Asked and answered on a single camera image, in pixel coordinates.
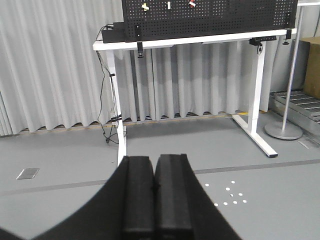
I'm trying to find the black right clamp bracket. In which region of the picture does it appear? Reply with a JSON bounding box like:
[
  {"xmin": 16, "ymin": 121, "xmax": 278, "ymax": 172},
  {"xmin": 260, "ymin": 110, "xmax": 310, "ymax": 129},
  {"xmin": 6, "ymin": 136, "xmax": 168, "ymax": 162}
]
[{"xmin": 282, "ymin": 28, "xmax": 292, "ymax": 46}]

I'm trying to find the white standing desk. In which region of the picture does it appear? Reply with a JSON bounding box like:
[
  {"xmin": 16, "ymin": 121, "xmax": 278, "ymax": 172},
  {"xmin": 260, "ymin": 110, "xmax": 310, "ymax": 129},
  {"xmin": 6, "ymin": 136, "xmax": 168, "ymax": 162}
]
[{"xmin": 92, "ymin": 28, "xmax": 297, "ymax": 163}]

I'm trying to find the black clamp bracket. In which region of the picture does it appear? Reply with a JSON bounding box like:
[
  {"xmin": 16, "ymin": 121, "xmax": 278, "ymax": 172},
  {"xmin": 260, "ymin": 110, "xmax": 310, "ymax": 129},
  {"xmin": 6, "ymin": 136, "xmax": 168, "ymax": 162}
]
[
  {"xmin": 282, "ymin": 28, "xmax": 292, "ymax": 46},
  {"xmin": 135, "ymin": 24, "xmax": 144, "ymax": 58}
]

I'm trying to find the black desk control panel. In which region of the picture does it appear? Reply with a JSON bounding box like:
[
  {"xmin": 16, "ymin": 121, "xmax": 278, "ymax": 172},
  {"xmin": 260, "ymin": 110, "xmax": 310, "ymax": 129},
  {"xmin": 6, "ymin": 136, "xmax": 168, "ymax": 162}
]
[{"xmin": 249, "ymin": 35, "xmax": 277, "ymax": 55}]

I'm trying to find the black perforated pegboard panel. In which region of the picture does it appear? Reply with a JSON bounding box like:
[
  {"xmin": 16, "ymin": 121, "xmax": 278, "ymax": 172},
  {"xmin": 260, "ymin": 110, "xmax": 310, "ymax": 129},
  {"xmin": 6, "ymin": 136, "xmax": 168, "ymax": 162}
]
[{"xmin": 121, "ymin": 0, "xmax": 298, "ymax": 42}]

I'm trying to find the grey floor outlet plate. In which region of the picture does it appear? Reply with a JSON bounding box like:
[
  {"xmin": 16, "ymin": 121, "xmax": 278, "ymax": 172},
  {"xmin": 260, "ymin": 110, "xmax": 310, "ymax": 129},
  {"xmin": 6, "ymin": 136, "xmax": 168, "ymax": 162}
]
[{"xmin": 16, "ymin": 168, "xmax": 40, "ymax": 180}]

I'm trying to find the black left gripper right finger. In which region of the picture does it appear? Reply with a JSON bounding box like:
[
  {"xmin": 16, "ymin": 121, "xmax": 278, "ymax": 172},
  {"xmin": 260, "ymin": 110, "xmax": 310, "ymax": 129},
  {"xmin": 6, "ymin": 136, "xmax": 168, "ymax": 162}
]
[{"xmin": 154, "ymin": 154, "xmax": 240, "ymax": 240}]

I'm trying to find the grey round-base pole stand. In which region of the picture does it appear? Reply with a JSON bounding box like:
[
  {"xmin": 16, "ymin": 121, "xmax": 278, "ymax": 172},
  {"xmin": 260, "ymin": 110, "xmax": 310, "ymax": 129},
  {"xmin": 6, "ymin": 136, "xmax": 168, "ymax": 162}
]
[{"xmin": 264, "ymin": 6, "xmax": 304, "ymax": 141}]

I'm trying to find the black left clamp bracket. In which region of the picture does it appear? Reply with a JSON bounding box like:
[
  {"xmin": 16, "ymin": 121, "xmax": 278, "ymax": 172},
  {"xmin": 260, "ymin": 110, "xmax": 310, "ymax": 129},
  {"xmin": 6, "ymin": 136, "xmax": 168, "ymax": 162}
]
[{"xmin": 135, "ymin": 24, "xmax": 144, "ymax": 58}]

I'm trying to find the grey metal grate platform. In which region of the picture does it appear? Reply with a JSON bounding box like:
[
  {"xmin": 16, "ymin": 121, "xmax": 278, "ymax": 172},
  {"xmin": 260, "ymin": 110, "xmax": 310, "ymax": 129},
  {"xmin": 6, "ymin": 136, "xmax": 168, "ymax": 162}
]
[{"xmin": 269, "ymin": 91, "xmax": 320, "ymax": 136}]

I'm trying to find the white pleated curtain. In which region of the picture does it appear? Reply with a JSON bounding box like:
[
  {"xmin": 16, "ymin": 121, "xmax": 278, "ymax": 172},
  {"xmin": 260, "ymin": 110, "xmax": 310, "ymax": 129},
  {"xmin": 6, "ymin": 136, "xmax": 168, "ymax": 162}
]
[{"xmin": 0, "ymin": 0, "xmax": 320, "ymax": 137}]

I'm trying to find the black box on desk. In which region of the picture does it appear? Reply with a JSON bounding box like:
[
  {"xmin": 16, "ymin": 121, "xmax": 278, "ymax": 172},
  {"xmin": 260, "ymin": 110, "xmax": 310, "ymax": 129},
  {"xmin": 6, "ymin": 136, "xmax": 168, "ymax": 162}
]
[{"xmin": 101, "ymin": 22, "xmax": 126, "ymax": 44}]

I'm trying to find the brown cardboard box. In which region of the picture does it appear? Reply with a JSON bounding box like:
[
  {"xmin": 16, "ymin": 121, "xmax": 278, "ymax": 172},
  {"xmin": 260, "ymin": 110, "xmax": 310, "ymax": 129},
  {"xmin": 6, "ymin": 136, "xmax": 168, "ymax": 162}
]
[{"xmin": 299, "ymin": 36, "xmax": 320, "ymax": 99}]

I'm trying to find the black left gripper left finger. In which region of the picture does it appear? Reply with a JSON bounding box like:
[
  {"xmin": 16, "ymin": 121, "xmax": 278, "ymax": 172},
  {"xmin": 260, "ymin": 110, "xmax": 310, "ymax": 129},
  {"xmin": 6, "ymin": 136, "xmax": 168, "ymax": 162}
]
[{"xmin": 37, "ymin": 156, "xmax": 155, "ymax": 240}]

